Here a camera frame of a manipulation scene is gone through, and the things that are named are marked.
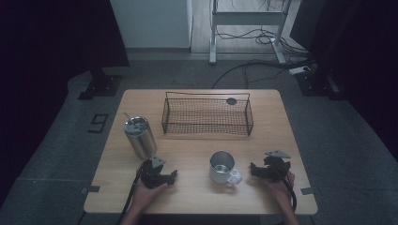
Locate black stand base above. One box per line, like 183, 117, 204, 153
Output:
77, 67, 123, 101
295, 69, 345, 101

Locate white cabinet panel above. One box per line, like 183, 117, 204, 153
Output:
110, 0, 193, 53

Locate steel tumbler with straw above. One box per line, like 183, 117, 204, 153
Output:
123, 112, 158, 160

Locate white power strip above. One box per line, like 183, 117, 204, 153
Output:
288, 65, 312, 76

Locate person's left hand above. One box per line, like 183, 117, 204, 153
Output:
132, 179, 169, 211

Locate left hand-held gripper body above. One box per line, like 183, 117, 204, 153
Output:
139, 155, 167, 189

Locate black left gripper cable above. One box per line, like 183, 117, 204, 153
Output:
116, 159, 149, 225

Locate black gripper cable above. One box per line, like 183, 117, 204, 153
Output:
116, 159, 149, 225
271, 164, 298, 213

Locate black wire mesh basket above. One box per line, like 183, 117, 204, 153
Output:
161, 91, 254, 138

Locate white desk frame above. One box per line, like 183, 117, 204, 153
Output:
208, 0, 294, 66

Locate dark curtain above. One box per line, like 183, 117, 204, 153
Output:
0, 0, 130, 207
289, 0, 398, 163

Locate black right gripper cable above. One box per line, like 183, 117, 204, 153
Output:
271, 164, 298, 213

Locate black floor cables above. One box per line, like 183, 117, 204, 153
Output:
210, 26, 317, 90

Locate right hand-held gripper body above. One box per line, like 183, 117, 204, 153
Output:
262, 149, 293, 183

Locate person's right hand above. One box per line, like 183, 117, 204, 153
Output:
263, 171, 296, 204

